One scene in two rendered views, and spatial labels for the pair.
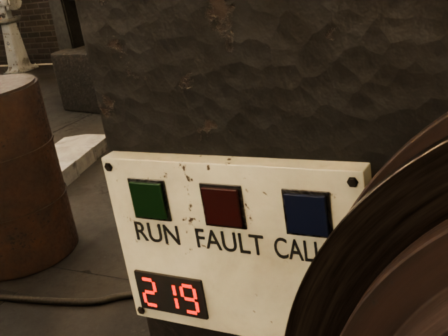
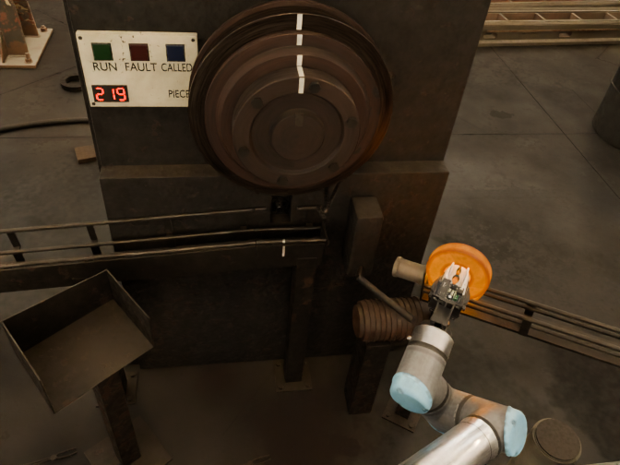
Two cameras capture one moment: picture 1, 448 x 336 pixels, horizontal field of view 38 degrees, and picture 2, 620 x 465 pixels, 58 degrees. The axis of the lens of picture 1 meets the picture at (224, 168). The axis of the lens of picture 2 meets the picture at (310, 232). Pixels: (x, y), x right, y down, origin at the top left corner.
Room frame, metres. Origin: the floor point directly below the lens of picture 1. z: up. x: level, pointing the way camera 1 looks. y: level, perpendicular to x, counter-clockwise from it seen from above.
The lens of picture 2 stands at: (-0.61, 0.51, 1.78)
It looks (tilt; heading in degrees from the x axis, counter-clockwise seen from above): 43 degrees down; 316
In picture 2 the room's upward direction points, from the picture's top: 6 degrees clockwise
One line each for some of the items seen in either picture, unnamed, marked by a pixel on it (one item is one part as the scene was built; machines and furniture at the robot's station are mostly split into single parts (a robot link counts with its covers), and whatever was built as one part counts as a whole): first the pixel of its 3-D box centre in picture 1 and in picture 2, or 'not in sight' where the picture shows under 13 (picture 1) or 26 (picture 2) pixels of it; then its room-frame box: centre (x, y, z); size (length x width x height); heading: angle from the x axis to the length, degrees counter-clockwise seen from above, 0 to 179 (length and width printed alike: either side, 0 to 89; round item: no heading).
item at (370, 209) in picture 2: not in sight; (361, 236); (0.15, -0.44, 0.68); 0.11 x 0.08 x 0.24; 148
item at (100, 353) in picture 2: not in sight; (102, 401); (0.30, 0.35, 0.36); 0.26 x 0.20 x 0.72; 93
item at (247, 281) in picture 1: (235, 251); (142, 70); (0.53, 0.00, 1.15); 0.26 x 0.02 x 0.18; 58
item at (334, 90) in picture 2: not in sight; (296, 131); (0.18, -0.18, 1.11); 0.28 x 0.06 x 0.28; 58
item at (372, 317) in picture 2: not in sight; (380, 357); (-0.03, -0.44, 0.27); 0.22 x 0.13 x 0.53; 58
